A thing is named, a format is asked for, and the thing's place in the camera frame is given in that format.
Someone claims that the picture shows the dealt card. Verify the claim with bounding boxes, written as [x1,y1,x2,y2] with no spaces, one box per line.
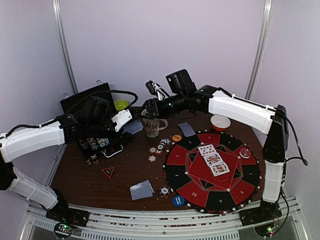
[177,122,196,137]
[130,184,154,201]

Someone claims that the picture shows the orange big blind button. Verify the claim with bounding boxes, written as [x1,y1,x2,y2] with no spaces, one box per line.
[172,134,182,142]

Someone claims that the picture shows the blue playing card deck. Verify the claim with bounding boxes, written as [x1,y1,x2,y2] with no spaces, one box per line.
[123,119,144,135]

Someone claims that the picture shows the stack of poker chips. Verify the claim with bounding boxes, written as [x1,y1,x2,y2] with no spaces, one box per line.
[155,138,171,154]

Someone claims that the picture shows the red triangular chip holder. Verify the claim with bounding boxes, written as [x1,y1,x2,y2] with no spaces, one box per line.
[101,166,116,180]

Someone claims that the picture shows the face-up diamonds card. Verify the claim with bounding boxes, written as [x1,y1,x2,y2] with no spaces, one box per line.
[197,144,217,157]

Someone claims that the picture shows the face-up king card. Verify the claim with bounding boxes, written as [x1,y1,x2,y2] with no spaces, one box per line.
[203,152,223,167]

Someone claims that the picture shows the face-up face card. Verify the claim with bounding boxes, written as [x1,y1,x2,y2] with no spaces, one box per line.
[210,162,230,177]

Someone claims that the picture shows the clear red round button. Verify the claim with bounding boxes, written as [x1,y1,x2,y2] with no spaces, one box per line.
[239,148,252,159]

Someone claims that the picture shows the blue small blind button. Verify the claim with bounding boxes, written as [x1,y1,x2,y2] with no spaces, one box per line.
[172,195,185,207]

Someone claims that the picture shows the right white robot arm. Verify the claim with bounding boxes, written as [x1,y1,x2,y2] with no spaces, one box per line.
[142,69,293,221]

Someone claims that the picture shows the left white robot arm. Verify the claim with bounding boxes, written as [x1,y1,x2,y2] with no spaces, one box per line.
[0,90,134,222]

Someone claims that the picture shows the black poker chip case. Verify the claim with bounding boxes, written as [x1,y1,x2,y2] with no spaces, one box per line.
[59,83,138,165]

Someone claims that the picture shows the front right chip row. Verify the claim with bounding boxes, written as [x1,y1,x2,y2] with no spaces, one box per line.
[88,137,99,151]

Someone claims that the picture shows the chip row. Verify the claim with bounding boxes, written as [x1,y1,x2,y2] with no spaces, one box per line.
[88,137,99,151]
[79,139,90,150]

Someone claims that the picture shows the small card decks in case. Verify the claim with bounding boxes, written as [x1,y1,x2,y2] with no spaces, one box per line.
[97,138,110,148]

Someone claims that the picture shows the front left chip row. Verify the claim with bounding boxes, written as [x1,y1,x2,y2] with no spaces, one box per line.
[79,139,90,150]

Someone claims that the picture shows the green plastic bowl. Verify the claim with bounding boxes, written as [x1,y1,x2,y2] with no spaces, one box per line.
[114,99,129,112]

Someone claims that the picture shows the white orange bowl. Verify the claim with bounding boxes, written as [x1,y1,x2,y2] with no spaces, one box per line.
[210,115,231,132]

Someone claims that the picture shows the white floral ceramic mug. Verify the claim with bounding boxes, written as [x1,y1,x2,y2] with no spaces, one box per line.
[141,109,168,138]

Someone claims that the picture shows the loose chip middle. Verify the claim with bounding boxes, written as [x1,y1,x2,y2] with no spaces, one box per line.
[149,147,157,154]

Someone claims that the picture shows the loose chip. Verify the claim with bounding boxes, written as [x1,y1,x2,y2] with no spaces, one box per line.
[149,147,157,154]
[148,155,157,163]

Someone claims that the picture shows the loose chip front left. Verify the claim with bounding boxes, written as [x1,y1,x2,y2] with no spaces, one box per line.
[148,155,157,163]

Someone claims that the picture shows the round red black poker mat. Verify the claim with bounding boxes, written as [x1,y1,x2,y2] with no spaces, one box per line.
[162,130,262,214]

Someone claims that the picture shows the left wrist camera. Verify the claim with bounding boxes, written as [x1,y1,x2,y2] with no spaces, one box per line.
[111,109,133,132]

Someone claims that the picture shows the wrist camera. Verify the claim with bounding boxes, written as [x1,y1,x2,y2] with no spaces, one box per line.
[111,109,133,132]
[145,80,170,101]

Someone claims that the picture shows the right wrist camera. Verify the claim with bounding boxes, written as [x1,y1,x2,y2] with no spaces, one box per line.
[145,80,170,101]

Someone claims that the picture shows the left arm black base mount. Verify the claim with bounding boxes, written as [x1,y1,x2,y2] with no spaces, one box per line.
[44,205,90,227]

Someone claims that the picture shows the aluminium front rail base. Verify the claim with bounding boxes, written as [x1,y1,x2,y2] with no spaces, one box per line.
[21,196,307,240]

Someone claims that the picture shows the right aluminium frame post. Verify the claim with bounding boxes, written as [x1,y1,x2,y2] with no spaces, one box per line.
[245,0,274,101]

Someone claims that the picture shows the aluminium frame post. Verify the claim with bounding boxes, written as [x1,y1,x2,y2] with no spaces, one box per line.
[245,0,274,101]
[52,0,79,94]

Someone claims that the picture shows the left aluminium frame post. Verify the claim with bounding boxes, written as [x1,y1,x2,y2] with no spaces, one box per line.
[52,0,79,94]

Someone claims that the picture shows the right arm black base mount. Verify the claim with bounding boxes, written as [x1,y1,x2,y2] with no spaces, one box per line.
[239,204,283,227]

